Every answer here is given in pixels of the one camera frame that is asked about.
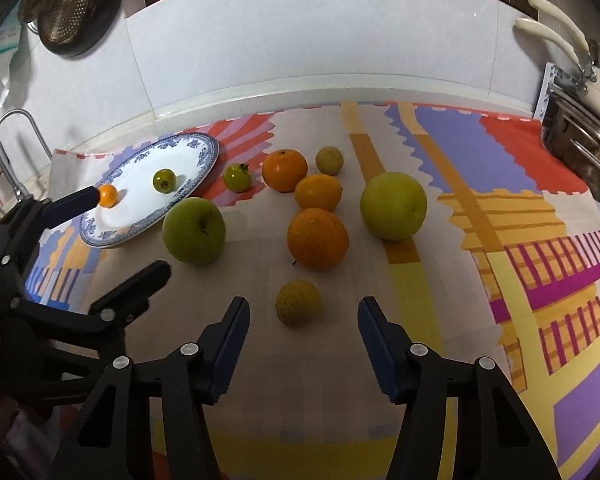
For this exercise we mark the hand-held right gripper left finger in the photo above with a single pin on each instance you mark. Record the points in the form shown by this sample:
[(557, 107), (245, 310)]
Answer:
[(230, 345)]

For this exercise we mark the green fruit with dark calyx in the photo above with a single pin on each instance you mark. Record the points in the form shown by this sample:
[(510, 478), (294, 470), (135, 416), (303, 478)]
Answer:
[(237, 178)]

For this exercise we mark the colourful patterned tablecloth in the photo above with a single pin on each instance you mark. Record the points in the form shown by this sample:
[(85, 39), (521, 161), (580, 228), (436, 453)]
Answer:
[(480, 160)]

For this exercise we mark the large orange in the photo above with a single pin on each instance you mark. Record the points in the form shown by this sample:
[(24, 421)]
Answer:
[(317, 239)]

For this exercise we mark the blue patterned white plate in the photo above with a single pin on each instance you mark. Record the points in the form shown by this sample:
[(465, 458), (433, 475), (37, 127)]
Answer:
[(140, 200)]

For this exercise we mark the small green round fruit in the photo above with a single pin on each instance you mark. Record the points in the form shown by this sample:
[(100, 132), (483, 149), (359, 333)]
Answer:
[(164, 180)]

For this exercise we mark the light orange mandarin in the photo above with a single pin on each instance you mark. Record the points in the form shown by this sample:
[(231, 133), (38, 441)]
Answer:
[(320, 194)]

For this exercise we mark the chrome faucet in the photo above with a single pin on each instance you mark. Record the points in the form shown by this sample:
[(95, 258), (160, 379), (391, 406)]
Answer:
[(17, 112)]

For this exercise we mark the metal colander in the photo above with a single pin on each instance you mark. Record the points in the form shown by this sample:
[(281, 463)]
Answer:
[(62, 5)]

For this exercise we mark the white perforated plastic board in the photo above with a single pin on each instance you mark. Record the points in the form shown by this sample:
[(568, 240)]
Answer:
[(547, 90)]

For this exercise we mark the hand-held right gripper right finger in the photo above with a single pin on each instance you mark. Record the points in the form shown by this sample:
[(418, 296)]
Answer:
[(375, 345)]

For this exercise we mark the green apple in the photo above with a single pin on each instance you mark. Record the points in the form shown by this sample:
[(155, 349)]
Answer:
[(393, 206), (194, 231)]

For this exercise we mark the deep orange mandarin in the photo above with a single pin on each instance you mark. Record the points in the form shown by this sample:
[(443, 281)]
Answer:
[(284, 171)]

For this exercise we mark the yellow-brown round fruit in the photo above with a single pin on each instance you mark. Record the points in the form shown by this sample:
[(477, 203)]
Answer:
[(298, 302), (329, 160)]

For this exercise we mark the stainless steel pot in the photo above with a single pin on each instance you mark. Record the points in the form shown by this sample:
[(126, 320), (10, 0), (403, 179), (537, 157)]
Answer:
[(580, 135)]

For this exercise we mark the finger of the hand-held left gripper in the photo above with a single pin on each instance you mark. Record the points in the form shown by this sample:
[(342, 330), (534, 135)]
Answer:
[(140, 285), (72, 206)]

